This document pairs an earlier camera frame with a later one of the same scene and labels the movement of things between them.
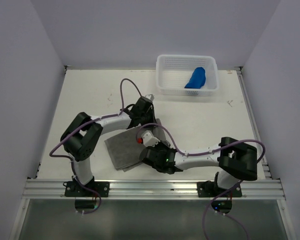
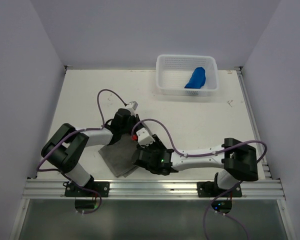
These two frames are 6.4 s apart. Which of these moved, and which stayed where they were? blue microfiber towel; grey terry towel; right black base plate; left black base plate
Moved: grey terry towel
Stayed: left black base plate; right black base plate; blue microfiber towel
